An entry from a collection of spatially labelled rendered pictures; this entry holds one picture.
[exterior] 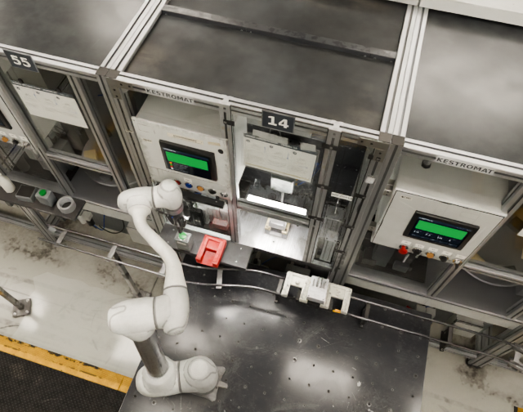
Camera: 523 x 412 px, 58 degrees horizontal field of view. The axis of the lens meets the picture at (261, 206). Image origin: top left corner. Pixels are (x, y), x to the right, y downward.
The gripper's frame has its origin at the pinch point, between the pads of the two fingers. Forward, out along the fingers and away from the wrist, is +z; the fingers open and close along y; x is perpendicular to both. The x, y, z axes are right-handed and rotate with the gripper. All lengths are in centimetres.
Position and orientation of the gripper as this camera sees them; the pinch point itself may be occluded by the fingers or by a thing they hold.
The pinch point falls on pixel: (180, 228)
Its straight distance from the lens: 251.1
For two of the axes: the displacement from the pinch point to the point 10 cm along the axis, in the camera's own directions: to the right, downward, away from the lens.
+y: -9.6, -2.5, 1.4
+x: -2.9, 8.2, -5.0
